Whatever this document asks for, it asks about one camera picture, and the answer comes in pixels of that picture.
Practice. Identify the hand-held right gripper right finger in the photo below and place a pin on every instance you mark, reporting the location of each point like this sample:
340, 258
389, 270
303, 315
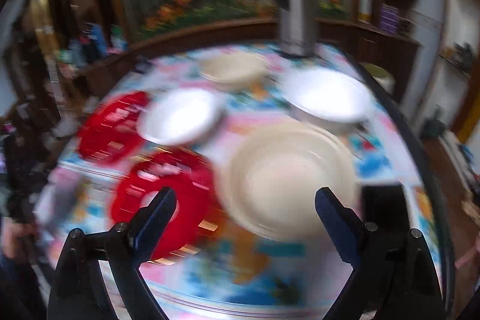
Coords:
333, 222

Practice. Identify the printed fruit tablecloth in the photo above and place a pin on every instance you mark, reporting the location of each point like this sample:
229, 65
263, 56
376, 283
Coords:
262, 267

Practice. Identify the cream plastic plate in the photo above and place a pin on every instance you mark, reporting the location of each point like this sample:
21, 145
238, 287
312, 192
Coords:
285, 177

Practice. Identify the cream plastic bowl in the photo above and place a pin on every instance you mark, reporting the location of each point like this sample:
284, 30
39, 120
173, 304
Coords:
232, 70

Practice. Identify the stainless steel thermos jug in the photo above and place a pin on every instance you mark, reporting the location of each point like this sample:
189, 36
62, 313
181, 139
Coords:
298, 12

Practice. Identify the small white foam plate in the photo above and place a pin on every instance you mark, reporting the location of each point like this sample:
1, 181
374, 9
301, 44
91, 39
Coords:
180, 117

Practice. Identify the wooden side cabinet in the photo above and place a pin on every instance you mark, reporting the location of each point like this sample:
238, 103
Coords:
375, 46

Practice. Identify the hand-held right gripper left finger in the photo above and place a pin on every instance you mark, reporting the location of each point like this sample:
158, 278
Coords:
157, 218

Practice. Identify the blue plastic container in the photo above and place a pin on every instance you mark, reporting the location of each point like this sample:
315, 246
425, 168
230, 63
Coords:
98, 39

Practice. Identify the red gold-rimmed plate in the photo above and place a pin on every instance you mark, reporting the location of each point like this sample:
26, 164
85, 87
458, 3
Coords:
105, 132
187, 200

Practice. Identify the large white foam plate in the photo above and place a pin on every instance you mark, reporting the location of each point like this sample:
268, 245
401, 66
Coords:
326, 95

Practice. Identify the dark cloth bundle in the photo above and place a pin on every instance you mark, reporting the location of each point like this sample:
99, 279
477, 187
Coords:
461, 55

